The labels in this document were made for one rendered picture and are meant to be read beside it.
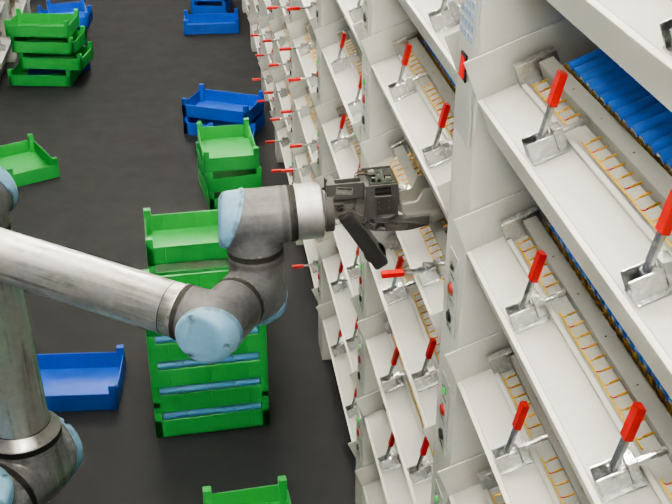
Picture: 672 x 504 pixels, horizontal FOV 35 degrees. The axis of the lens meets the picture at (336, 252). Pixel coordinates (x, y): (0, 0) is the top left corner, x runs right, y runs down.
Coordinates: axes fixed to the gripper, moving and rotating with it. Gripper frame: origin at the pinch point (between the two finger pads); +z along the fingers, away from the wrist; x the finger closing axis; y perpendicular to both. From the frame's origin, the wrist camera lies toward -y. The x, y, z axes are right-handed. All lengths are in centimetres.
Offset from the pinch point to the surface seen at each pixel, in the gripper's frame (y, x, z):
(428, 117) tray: 14.9, 3.2, -2.5
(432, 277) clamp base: -5.0, -12.3, -5.1
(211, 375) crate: -81, 75, -42
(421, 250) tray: -5.7, -2.5, -4.7
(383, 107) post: 5.1, 33.3, -4.2
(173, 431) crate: -98, 75, -54
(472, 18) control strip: 42, -35, -6
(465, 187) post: 21.1, -34.6, -6.4
